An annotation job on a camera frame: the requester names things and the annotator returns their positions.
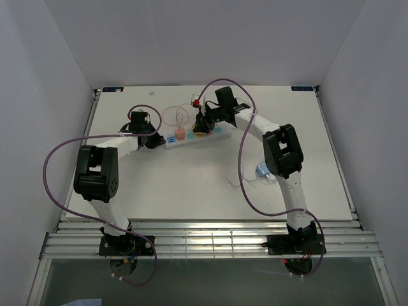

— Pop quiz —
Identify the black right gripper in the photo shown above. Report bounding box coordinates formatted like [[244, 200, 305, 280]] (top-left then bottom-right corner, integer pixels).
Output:
[[195, 105, 226, 134]]

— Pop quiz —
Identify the white multicolour power strip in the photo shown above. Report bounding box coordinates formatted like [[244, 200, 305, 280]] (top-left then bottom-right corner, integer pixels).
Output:
[[164, 124, 231, 150]]

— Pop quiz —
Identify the pink charger plug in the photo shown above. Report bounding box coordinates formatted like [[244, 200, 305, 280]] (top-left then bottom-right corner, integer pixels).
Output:
[[175, 127, 186, 141]]

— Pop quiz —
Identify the blue charger plug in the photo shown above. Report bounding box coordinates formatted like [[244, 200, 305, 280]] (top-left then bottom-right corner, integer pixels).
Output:
[[256, 162, 270, 181]]

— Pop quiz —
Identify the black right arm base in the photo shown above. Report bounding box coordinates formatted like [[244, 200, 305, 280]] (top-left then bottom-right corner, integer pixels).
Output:
[[261, 234, 326, 278]]

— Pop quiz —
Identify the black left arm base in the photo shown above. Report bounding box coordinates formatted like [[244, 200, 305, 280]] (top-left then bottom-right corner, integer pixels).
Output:
[[98, 234, 156, 276]]

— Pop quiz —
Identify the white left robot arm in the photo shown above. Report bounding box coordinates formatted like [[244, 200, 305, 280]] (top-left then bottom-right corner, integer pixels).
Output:
[[73, 110, 165, 255]]

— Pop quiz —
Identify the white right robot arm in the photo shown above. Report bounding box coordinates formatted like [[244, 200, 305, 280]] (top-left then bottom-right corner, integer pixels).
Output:
[[191, 87, 317, 253]]

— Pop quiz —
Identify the blue left corner label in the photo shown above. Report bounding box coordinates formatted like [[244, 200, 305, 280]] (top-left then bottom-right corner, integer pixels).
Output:
[[102, 87, 124, 92]]

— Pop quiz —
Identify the blue corner label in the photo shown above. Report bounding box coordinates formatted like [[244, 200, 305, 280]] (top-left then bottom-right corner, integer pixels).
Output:
[[291, 86, 314, 92], [102, 87, 124, 92]]

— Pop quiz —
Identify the blue right corner label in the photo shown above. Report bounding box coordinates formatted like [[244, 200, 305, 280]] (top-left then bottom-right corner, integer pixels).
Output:
[[291, 86, 314, 92]]

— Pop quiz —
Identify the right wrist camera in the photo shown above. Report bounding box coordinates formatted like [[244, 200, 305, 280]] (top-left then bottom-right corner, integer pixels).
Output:
[[191, 94, 201, 108]]

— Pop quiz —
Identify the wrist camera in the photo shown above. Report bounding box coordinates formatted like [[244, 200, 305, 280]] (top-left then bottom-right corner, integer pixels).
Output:
[[191, 94, 201, 108], [128, 111, 149, 133]]

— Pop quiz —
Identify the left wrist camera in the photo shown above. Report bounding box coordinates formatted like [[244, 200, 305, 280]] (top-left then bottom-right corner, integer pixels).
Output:
[[128, 111, 149, 133]]

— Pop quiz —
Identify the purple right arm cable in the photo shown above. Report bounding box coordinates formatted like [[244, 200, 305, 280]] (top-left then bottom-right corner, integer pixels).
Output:
[[197, 78, 326, 279]]

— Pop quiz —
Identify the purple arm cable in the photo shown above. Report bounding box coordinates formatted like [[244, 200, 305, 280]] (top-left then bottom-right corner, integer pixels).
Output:
[[43, 104, 163, 286], [197, 78, 326, 279]]

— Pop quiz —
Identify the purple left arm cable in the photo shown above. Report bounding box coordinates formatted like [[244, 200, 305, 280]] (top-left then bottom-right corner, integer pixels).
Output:
[[43, 104, 163, 286]]

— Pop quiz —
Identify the aluminium rail frame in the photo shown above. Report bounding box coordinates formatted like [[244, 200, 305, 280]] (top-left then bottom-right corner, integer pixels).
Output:
[[25, 86, 398, 306]]

